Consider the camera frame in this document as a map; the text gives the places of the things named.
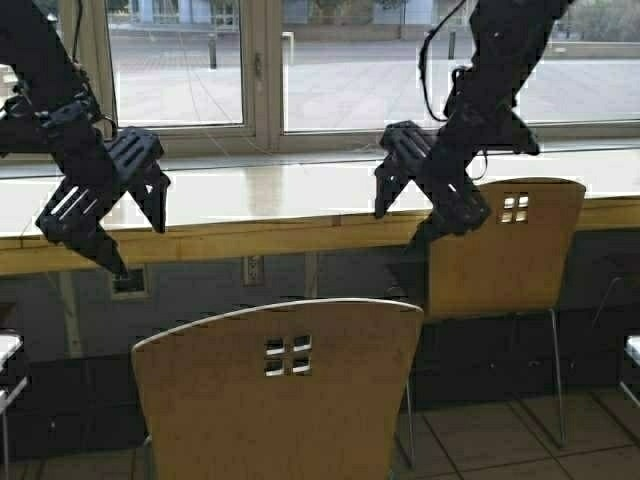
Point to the wooden chair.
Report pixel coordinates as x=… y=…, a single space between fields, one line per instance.
x=511 y=265
x=298 y=390

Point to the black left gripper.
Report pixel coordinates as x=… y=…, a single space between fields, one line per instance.
x=97 y=173

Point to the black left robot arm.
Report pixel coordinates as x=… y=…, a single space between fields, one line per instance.
x=53 y=110

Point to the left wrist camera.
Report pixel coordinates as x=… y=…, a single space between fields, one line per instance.
x=22 y=129

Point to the robot base left corner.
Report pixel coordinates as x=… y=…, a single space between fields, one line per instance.
x=14 y=368

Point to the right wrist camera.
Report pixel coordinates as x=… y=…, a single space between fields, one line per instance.
x=513 y=135

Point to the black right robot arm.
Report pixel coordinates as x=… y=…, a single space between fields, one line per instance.
x=510 y=38

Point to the long wooden window counter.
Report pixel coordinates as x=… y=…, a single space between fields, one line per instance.
x=273 y=209

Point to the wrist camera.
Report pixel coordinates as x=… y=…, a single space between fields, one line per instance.
x=513 y=135
x=22 y=129

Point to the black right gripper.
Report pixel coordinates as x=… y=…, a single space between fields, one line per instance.
x=437 y=163

